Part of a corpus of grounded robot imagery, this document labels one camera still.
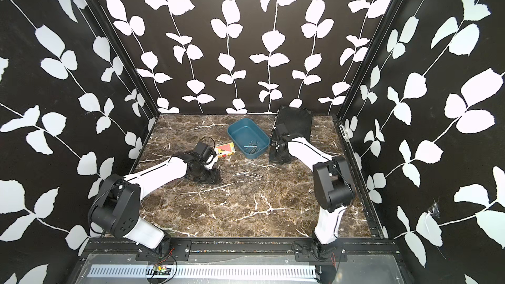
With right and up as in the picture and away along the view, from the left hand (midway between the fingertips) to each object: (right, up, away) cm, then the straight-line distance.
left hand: (217, 177), depth 88 cm
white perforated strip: (+28, -31, -18) cm, 45 cm away
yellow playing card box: (+1, +12, +13) cm, 18 cm away
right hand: (+25, +9, +5) cm, 27 cm away
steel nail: (+15, +12, +16) cm, 25 cm away
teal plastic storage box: (+13, +17, +24) cm, 32 cm away
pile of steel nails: (+14, -3, +4) cm, 15 cm away
